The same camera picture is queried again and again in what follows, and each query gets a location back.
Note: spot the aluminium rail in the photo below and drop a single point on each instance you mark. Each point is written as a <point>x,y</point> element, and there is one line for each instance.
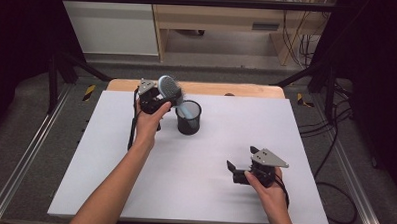
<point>357,184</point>
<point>24,159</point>

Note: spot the black curtain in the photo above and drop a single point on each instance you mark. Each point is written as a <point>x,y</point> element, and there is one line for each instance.
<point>19,35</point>
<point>377,81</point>

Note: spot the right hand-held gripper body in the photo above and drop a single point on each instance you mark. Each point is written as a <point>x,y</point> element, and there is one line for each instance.
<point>268,159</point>

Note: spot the person's right hand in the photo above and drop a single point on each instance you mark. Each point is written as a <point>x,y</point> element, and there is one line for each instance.
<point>272,196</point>

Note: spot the white cabinet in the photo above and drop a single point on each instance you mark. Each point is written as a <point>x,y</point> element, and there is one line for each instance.
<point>112,25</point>

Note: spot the light blue hairbrush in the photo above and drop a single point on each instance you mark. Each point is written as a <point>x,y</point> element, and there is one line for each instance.
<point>169,87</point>

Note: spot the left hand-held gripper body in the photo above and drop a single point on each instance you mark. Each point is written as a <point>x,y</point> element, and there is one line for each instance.
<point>150,102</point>

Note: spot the wooden table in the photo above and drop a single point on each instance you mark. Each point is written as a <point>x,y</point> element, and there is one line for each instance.
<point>220,89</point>

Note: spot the person's left hand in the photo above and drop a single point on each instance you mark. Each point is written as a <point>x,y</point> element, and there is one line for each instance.
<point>147,127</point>

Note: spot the wooden desk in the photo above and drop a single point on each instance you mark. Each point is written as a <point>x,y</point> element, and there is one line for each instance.
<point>223,16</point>

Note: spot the white table board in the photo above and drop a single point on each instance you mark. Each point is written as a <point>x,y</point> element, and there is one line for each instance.
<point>190,191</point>

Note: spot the black mesh cup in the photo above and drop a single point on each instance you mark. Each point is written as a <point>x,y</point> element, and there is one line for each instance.
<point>188,126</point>

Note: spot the black frame stand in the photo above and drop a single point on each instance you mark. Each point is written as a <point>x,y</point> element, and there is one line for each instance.
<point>54,83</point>
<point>330,93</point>

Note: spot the black frame crossbar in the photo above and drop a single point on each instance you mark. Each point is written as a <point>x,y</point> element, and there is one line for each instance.
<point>190,1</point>

